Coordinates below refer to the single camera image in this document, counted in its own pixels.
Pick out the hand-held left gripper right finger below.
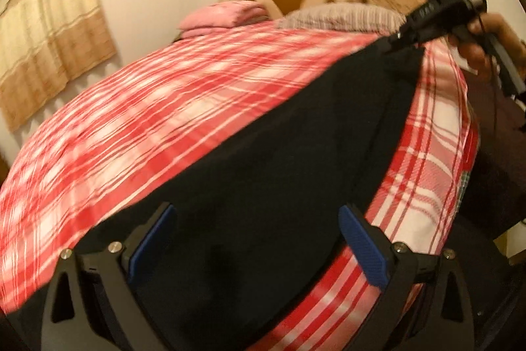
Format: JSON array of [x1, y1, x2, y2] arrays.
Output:
[[339, 204, 477, 351]]

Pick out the pink folded blanket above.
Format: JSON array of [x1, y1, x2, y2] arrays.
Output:
[[179, 1, 268, 40]]

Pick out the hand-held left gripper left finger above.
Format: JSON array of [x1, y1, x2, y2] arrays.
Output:
[[41, 202, 177, 351]]

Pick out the striped pillow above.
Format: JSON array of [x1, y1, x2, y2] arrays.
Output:
[[275, 3, 408, 38]]

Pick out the black pants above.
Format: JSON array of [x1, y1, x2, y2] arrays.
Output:
[[8, 42, 426, 351]]

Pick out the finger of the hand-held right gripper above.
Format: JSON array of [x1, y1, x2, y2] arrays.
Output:
[[384, 25, 449, 56]]

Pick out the bed with red plaid sheet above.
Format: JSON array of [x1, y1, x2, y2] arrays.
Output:
[[0, 20, 481, 351]]

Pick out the person's right hand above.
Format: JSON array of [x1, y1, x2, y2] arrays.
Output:
[[448, 13, 526, 83]]

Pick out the person's dark clothing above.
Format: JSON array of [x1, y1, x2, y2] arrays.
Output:
[[450, 63, 526, 249]]

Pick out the beige window curtain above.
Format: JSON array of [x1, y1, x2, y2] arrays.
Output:
[[0, 0, 118, 132]]

